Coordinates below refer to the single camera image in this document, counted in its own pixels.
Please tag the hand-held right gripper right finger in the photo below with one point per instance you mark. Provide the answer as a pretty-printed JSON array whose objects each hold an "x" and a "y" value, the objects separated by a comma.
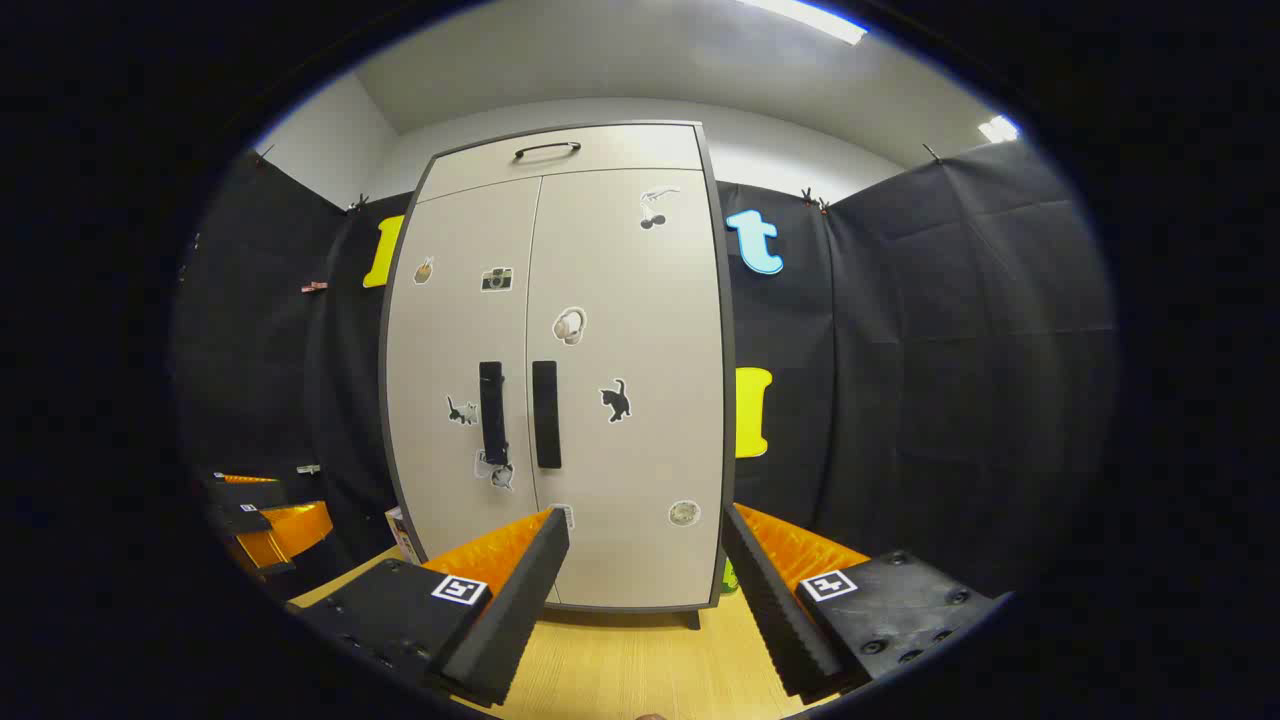
[{"x": 770, "y": 610}]

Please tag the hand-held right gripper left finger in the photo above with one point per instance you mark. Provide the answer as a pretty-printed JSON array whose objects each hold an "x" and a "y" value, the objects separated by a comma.
[{"x": 520, "y": 600}]

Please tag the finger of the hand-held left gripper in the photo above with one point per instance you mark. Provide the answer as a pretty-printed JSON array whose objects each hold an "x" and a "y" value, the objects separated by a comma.
[
  {"x": 290, "y": 530},
  {"x": 245, "y": 494}
]

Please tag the cabinet door with camera sticker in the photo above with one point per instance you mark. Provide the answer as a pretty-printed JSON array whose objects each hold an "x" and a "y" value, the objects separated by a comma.
[{"x": 440, "y": 330}]

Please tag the beige double-door shoe cabinet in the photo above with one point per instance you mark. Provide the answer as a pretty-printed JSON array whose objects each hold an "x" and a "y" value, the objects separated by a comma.
[{"x": 728, "y": 350}]

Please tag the cabinet door with headphones sticker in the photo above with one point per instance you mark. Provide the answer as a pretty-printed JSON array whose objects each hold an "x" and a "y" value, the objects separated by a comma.
[{"x": 650, "y": 330}]

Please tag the beige cabinet drawer front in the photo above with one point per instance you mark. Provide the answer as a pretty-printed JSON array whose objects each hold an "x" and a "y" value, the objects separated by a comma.
[{"x": 630, "y": 150}]

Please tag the small green object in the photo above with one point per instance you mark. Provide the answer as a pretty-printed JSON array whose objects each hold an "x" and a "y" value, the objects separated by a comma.
[{"x": 728, "y": 580}]

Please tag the white book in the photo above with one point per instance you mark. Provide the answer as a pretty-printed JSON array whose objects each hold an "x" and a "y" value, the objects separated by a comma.
[{"x": 403, "y": 535}]

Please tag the black backdrop cloth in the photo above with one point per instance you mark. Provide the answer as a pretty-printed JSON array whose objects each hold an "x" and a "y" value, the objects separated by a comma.
[{"x": 900, "y": 350}]

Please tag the ceiling light strip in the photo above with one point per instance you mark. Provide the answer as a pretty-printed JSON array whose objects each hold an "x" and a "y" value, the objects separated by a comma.
[
  {"x": 805, "y": 20},
  {"x": 998, "y": 129}
]

